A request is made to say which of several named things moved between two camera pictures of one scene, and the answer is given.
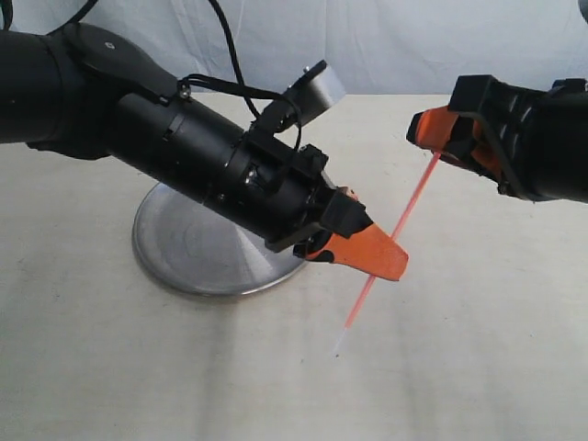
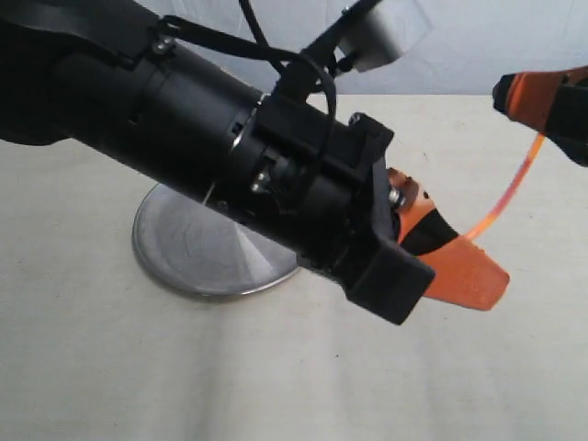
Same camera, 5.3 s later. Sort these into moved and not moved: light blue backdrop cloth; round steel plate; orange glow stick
Moved: orange glow stick
Not moved: light blue backdrop cloth; round steel plate
